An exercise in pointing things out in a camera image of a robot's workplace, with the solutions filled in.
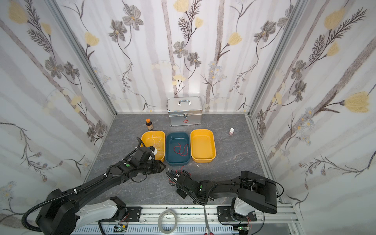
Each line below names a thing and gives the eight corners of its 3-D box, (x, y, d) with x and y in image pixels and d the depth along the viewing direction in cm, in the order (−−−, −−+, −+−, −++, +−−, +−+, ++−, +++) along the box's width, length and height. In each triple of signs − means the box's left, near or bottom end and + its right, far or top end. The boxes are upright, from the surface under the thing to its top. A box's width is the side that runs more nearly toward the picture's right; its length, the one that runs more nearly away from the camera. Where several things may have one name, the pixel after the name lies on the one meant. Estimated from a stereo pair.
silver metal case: (168, 127, 114) (166, 113, 101) (170, 109, 126) (169, 95, 114) (200, 127, 114) (201, 113, 102) (199, 110, 127) (200, 95, 114)
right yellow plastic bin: (190, 163, 95) (190, 158, 90) (190, 134, 110) (190, 129, 105) (215, 163, 95) (217, 159, 90) (212, 135, 110) (213, 129, 105)
